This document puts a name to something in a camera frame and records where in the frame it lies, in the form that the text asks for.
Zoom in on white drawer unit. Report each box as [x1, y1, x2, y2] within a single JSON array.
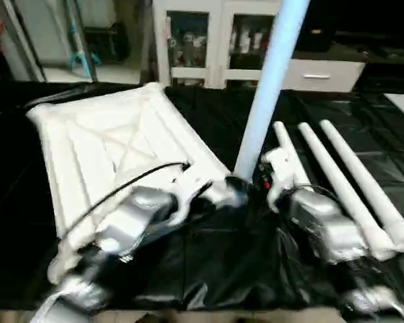
[[281, 59, 366, 94]]

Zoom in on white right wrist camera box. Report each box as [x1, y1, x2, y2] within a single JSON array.
[[261, 147, 299, 213]]

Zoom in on white plastic table top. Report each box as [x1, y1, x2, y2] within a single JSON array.
[[25, 82, 251, 285]]

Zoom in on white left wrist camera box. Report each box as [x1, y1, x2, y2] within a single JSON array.
[[167, 165, 215, 227]]

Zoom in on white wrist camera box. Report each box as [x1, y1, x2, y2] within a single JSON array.
[[261, 147, 299, 213], [167, 165, 215, 227]]

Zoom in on white plastic table leg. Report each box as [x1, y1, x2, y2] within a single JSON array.
[[272, 120, 312, 192], [318, 119, 404, 254], [232, 0, 312, 184], [297, 122, 399, 262]]

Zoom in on blue metal stand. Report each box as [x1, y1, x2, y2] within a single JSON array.
[[66, 0, 103, 76]]

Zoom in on white glass-door cabinet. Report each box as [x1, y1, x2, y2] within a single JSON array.
[[151, 0, 285, 89]]

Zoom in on black work mat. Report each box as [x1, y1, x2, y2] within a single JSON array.
[[0, 79, 404, 312]]

